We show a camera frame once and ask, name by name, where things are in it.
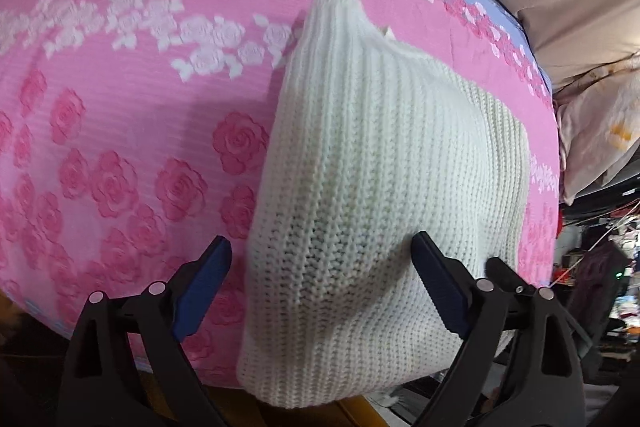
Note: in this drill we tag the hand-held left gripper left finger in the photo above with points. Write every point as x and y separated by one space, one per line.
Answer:
200 294

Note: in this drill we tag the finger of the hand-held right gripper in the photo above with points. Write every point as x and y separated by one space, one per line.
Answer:
505 274

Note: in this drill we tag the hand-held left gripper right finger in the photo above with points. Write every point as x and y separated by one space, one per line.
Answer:
442 294

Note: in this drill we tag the white red black knit sweater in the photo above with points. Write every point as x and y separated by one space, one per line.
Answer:
390 167

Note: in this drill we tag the beige pillow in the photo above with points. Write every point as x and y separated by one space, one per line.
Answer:
600 132

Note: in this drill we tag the pink floral bedsheet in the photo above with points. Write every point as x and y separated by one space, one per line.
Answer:
125 107

